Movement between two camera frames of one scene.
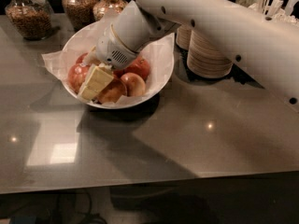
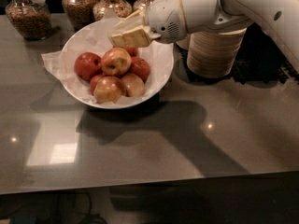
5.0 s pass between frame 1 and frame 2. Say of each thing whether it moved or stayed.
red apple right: stayed
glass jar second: stayed
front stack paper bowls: stayed
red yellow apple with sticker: moved
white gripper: moved
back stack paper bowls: stayed
